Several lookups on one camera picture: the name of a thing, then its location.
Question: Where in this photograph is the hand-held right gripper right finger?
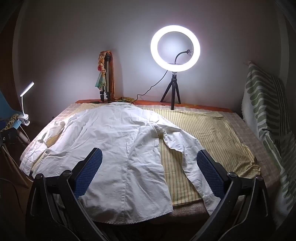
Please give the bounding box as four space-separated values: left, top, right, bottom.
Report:
196 149 278 241

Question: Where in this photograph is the black gooseneck phone holder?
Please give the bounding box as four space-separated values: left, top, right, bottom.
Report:
174 49 194 64

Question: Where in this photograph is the yellow striped cloth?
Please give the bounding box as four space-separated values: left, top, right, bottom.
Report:
30 103 260 205

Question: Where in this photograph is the green white patterned blanket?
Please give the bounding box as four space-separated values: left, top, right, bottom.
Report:
242 61 296 220

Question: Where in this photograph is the black ring light cable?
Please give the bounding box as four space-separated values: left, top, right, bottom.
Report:
135 70 168 102

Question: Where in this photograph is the leopard print cloth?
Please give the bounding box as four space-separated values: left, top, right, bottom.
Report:
5 113 19 131

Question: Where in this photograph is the orange bed frame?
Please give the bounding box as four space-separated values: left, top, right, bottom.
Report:
75 98 232 113

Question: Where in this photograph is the white long-sleeved shirt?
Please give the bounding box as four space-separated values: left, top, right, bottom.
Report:
19 103 221 225

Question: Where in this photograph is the colourful printed scarf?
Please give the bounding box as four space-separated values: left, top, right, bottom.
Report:
95 50 114 88

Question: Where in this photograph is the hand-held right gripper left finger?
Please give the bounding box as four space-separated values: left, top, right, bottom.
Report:
25 147 109 241

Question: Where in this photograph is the blue chair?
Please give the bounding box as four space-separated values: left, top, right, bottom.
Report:
0 90 31 188

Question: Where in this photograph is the white clip-on desk lamp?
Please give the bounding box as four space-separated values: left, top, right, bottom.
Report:
17 81 35 127

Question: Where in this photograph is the dark device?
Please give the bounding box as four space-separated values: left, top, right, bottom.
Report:
0 128 18 149

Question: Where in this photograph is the black mini tripod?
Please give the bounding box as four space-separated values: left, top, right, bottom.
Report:
160 71 181 110

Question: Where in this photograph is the orange board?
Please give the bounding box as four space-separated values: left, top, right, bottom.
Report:
108 50 116 101

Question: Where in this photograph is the white ring light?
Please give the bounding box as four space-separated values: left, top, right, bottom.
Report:
151 25 201 70

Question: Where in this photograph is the pink checkered blanket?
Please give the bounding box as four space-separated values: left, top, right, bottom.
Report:
20 102 281 223

